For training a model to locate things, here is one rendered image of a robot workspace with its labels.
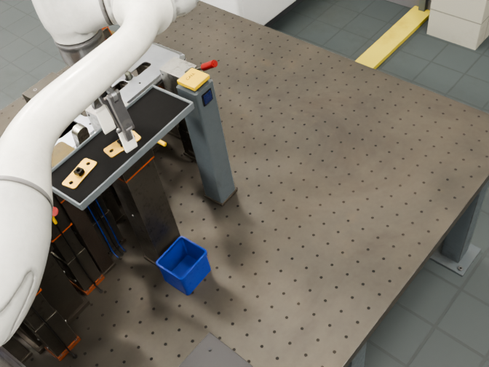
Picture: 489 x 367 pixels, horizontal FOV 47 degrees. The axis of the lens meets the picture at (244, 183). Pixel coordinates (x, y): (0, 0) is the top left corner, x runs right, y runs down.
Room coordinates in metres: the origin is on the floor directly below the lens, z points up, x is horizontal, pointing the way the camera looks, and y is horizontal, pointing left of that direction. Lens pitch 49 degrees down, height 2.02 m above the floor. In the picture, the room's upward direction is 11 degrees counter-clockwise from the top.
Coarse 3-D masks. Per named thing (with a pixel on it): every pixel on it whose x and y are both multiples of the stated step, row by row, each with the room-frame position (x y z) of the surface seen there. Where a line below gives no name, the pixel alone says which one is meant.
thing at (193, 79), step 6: (186, 72) 1.16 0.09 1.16; (192, 72) 1.16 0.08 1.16; (198, 72) 1.15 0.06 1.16; (180, 78) 1.14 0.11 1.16; (186, 78) 1.14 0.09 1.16; (192, 78) 1.13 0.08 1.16; (198, 78) 1.13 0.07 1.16; (204, 78) 1.13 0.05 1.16; (180, 84) 1.13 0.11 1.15; (186, 84) 1.11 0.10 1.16; (192, 84) 1.11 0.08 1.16; (198, 84) 1.11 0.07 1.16
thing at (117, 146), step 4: (132, 132) 0.97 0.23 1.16; (136, 136) 0.96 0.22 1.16; (120, 140) 0.94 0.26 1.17; (136, 140) 0.94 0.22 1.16; (112, 144) 0.94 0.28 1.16; (116, 144) 0.94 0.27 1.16; (120, 144) 0.93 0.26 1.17; (108, 148) 0.93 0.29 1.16; (112, 148) 0.93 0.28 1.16; (116, 148) 0.93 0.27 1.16; (120, 148) 0.93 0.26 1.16; (108, 152) 0.92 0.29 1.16; (112, 152) 0.92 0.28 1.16; (116, 152) 0.92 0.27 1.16; (120, 152) 0.91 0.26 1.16; (112, 156) 0.91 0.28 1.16
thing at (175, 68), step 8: (168, 64) 1.35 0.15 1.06; (176, 64) 1.34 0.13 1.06; (184, 64) 1.34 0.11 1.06; (192, 64) 1.33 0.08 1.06; (160, 72) 1.33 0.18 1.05; (168, 72) 1.31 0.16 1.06; (176, 72) 1.31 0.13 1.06; (184, 72) 1.30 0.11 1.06; (168, 80) 1.31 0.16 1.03; (176, 80) 1.29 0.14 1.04; (168, 88) 1.32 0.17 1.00; (176, 88) 1.30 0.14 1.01; (184, 120) 1.31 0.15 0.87; (184, 128) 1.32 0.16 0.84; (184, 136) 1.32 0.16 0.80; (184, 144) 1.33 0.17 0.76; (184, 152) 1.33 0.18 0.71; (192, 152) 1.30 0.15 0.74
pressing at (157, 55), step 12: (156, 48) 1.53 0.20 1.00; (168, 48) 1.52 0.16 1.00; (144, 60) 1.48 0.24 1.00; (156, 60) 1.46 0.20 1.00; (168, 60) 1.45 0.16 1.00; (144, 72) 1.42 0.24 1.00; (156, 72) 1.40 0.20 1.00; (132, 84) 1.37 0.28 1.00; (144, 84) 1.36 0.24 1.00; (156, 84) 1.35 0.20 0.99; (132, 96) 1.31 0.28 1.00; (84, 120) 1.24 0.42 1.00; (72, 144) 1.15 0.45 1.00
